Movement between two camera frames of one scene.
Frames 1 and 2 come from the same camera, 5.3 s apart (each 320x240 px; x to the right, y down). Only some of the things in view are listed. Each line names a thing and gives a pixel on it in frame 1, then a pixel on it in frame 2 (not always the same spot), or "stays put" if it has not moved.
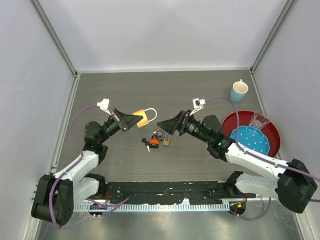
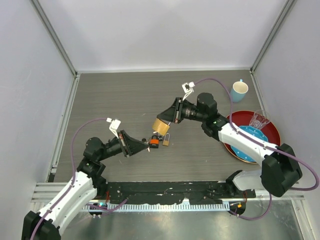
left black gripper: x=125 y=121 to x=129 y=145
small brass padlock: x=166 y=142 stays put
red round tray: x=271 y=130 stays put
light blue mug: x=238 y=91 stays put
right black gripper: x=179 y=123 to x=174 y=113
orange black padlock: x=154 y=142 stays put
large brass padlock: x=149 y=115 to x=160 y=126
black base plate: x=161 y=193 stays put
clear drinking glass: x=259 y=120 stays put
